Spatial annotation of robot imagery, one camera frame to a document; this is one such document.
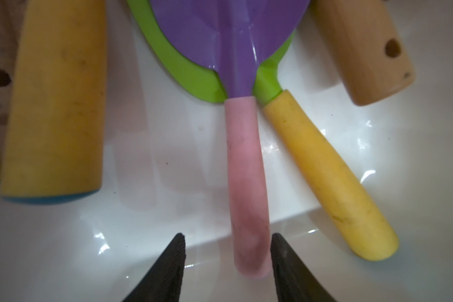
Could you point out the purple shovel pink handle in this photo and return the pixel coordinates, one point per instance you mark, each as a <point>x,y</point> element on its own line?
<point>233,38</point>

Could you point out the green plastic shovel yellow handle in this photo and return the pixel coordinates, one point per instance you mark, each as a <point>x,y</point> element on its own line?
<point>55,135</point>

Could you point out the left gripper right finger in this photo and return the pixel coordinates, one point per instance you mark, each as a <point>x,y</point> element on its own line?
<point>293,280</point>

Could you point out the white plastic storage box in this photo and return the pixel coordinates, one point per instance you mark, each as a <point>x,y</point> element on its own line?
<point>164,172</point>

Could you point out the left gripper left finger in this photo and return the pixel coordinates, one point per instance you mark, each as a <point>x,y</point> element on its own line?
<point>163,281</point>

